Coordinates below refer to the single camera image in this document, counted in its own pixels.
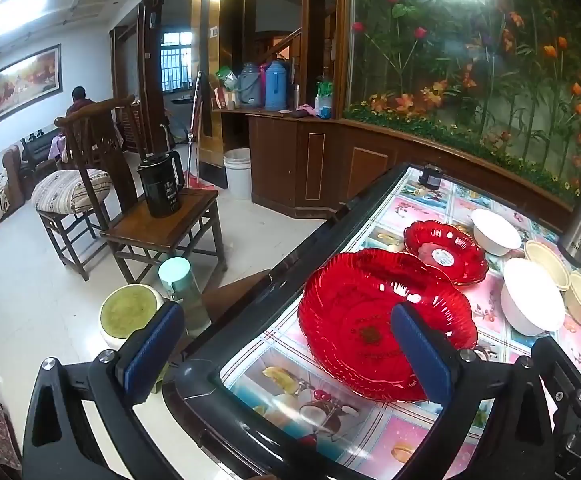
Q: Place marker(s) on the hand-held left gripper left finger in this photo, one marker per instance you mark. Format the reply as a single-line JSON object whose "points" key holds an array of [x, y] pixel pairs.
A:
{"points": [[153, 345]]}

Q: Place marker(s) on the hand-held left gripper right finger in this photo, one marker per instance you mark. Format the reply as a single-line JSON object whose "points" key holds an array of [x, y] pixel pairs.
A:
{"points": [[420, 355]]}

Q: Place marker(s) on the wooden chair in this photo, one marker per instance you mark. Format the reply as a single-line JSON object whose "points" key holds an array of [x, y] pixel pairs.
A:
{"points": [[160, 230]]}

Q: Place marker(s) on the small black device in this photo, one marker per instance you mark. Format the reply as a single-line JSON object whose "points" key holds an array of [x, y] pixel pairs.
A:
{"points": [[430, 176]]}

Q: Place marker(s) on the striped seat cushion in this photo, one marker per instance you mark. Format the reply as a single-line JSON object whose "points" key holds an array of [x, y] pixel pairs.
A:
{"points": [[70, 190]]}

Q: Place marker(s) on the mop with red head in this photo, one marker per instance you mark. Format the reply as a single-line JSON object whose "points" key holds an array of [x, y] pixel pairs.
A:
{"points": [[200, 182]]}

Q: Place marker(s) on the grey-blue thermos flask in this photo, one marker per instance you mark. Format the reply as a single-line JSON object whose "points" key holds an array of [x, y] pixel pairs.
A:
{"points": [[250, 87]]}

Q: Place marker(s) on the white bucket with green lid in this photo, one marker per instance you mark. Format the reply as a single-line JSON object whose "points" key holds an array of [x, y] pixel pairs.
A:
{"points": [[125, 310]]}

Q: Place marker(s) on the green bag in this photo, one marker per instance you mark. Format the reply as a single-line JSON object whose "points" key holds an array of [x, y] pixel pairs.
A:
{"points": [[226, 79]]}

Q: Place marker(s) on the ceiling light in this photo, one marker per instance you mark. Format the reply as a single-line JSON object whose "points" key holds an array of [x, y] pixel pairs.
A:
{"points": [[13, 17]]}

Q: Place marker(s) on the barred window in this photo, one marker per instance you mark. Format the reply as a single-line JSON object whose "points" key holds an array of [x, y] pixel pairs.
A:
{"points": [[175, 60]]}

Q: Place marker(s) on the framed wall painting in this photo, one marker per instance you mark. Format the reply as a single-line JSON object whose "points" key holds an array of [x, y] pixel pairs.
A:
{"points": [[20, 82]]}

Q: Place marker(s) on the white plastic bucket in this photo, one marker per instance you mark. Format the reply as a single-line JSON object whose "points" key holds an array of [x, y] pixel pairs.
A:
{"points": [[238, 175]]}

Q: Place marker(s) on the green and white bottle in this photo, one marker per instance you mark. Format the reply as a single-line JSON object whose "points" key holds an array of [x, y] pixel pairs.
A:
{"points": [[324, 100]]}

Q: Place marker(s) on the printed pink tablecloth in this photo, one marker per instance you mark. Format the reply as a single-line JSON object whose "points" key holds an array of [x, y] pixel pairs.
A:
{"points": [[405, 435]]}

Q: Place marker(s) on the black electric kettle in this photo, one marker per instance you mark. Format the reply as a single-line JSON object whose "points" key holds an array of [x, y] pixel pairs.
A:
{"points": [[160, 190]]}

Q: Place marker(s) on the wooden stool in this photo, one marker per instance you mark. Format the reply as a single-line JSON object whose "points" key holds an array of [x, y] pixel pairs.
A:
{"points": [[45, 217]]}

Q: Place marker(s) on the white bowl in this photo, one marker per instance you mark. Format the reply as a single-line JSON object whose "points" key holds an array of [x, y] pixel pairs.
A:
{"points": [[495, 230], [530, 300]]}

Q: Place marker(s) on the large red plastic plate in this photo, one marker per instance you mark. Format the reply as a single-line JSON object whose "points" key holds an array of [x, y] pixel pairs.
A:
{"points": [[350, 310]]}

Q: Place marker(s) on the pink cloth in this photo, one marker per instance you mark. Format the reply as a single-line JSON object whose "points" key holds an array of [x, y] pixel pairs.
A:
{"points": [[304, 110]]}

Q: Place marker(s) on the blue thermos flask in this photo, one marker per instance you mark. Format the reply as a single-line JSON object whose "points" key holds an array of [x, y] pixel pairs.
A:
{"points": [[275, 87]]}

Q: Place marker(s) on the small red plastic plate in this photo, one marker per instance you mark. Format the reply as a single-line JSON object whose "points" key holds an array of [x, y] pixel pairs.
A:
{"points": [[420, 240]]}

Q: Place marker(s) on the teal lidded bottle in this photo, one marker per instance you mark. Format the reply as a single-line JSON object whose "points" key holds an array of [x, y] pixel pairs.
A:
{"points": [[180, 280]]}

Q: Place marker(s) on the wooden cabinet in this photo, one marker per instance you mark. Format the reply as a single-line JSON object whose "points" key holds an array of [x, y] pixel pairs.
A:
{"points": [[320, 160]]}

